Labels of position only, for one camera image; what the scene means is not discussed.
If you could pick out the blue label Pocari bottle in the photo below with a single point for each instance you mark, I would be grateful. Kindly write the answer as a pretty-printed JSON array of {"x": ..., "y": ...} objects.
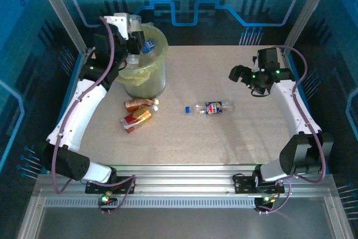
[{"x": 148, "y": 46}]

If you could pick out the clear grey plastic bottle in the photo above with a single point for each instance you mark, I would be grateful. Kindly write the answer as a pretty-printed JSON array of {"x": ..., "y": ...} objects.
[{"x": 135, "y": 22}]

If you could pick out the Pepsi label clear bottle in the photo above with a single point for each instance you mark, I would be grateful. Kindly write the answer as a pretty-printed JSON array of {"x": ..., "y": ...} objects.
[{"x": 214, "y": 108}]

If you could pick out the copper brown label bottle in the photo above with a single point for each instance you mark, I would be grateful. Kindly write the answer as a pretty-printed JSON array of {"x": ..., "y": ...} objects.
[{"x": 137, "y": 104}]

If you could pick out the blue bottle cap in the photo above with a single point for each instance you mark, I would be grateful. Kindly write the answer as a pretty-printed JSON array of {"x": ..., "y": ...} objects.
[{"x": 188, "y": 109}]

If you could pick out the red yellow label bottle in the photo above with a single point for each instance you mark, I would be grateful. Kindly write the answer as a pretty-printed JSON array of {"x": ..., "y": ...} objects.
[{"x": 137, "y": 117}]

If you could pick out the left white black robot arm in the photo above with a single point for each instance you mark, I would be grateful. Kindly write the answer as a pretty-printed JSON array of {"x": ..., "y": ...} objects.
[{"x": 78, "y": 113}]

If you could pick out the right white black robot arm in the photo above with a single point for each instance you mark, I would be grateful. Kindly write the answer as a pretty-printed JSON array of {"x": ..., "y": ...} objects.
[{"x": 291, "y": 104}]

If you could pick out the bin with yellow liner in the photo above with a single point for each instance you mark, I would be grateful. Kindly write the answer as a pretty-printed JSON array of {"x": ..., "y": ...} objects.
[{"x": 160, "y": 40}]

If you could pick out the translucent round waste bin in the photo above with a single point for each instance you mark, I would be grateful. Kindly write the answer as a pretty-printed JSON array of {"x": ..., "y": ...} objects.
[{"x": 148, "y": 85}]

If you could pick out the right LED controller board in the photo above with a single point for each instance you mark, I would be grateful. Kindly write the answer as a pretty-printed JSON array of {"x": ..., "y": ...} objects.
[{"x": 265, "y": 199}]

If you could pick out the led controller board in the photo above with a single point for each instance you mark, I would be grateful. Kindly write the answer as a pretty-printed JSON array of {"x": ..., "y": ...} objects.
[
  {"x": 265, "y": 199},
  {"x": 105, "y": 198}
]

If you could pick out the left LED controller board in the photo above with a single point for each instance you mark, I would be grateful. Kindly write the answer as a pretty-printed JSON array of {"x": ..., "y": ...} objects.
[{"x": 105, "y": 198}]

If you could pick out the left aluminium corner post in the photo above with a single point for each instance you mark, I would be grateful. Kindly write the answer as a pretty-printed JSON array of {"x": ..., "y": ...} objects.
[{"x": 61, "y": 12}]

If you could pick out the aluminium corner post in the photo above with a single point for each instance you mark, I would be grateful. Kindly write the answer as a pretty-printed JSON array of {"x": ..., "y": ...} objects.
[
  {"x": 61, "y": 12},
  {"x": 307, "y": 12}
]

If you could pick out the right aluminium corner post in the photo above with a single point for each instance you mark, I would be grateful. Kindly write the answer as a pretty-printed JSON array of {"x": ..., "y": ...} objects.
[{"x": 307, "y": 12}]

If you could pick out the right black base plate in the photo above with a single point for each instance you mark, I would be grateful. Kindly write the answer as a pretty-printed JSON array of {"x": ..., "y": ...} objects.
[{"x": 243, "y": 184}]

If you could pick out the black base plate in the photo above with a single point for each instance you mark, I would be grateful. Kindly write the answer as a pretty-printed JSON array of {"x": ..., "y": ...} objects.
[
  {"x": 95, "y": 187},
  {"x": 243, "y": 184}
]

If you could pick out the aluminium front frame rail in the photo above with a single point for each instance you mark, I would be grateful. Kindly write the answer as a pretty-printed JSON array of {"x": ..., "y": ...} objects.
[{"x": 181, "y": 180}]

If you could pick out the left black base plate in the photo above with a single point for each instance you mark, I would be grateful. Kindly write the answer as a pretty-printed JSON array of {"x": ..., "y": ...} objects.
[{"x": 95, "y": 187}]

